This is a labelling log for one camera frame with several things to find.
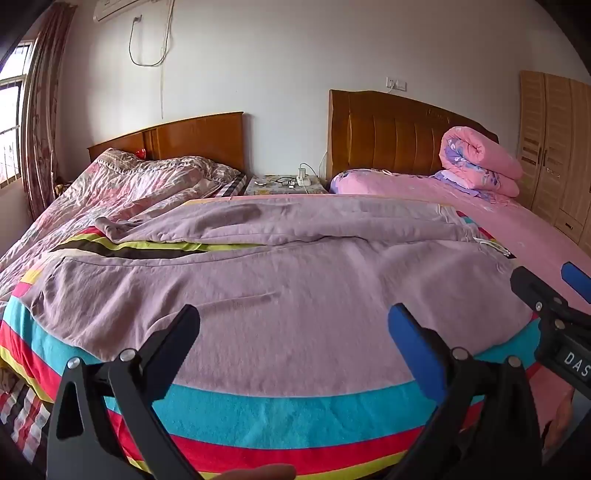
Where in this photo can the barred window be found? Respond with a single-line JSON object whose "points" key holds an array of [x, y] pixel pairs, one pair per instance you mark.
{"points": [[11, 115]]}

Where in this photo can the wall socket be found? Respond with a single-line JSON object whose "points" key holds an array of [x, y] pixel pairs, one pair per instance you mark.
{"points": [[396, 83]]}

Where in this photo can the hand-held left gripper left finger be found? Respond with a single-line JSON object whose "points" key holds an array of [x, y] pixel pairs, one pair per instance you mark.
{"points": [[178, 341]]}

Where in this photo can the person's left hand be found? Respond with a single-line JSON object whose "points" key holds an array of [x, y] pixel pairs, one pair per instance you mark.
{"points": [[258, 473]]}

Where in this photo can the mauve pants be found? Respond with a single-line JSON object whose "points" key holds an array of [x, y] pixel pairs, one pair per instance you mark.
{"points": [[277, 300]]}

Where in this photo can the pink floral pillow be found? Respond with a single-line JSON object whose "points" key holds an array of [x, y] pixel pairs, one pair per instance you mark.
{"points": [[369, 182]]}

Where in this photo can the patterned red curtain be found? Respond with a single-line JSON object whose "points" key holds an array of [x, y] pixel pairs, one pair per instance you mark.
{"points": [[44, 115]]}

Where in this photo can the white wall pipe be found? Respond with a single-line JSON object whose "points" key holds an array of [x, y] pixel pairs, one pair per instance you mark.
{"points": [[162, 83]]}

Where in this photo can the floral quilt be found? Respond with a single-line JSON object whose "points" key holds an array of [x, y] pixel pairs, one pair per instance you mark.
{"points": [[115, 194]]}

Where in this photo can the wooden wardrobe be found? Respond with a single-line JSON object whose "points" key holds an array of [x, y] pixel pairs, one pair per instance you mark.
{"points": [[558, 152]]}

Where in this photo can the nightstand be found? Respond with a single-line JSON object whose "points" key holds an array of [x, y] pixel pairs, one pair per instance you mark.
{"points": [[272, 188]]}

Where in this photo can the white power strip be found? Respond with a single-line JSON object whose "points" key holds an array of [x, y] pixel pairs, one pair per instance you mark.
{"points": [[303, 177]]}

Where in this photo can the striped blanket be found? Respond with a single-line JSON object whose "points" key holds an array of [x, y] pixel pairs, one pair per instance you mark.
{"points": [[277, 415]]}

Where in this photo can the white air conditioner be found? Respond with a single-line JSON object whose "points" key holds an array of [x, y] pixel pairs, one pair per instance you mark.
{"points": [[115, 9]]}

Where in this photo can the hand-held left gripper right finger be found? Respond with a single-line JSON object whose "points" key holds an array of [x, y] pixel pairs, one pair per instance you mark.
{"points": [[415, 350]]}

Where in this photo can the rolled pink quilt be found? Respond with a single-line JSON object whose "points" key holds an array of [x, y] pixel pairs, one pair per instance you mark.
{"points": [[480, 161]]}

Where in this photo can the pink bed sheet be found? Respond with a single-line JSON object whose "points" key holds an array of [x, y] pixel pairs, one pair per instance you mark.
{"points": [[531, 230]]}

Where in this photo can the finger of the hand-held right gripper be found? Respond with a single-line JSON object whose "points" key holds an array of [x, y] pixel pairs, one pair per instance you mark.
{"points": [[531, 286], [577, 279]]}

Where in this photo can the eyeglasses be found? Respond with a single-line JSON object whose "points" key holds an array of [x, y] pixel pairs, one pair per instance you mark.
{"points": [[287, 182]]}

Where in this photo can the wooden headboard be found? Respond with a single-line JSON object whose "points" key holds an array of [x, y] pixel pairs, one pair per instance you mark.
{"points": [[184, 138]]}

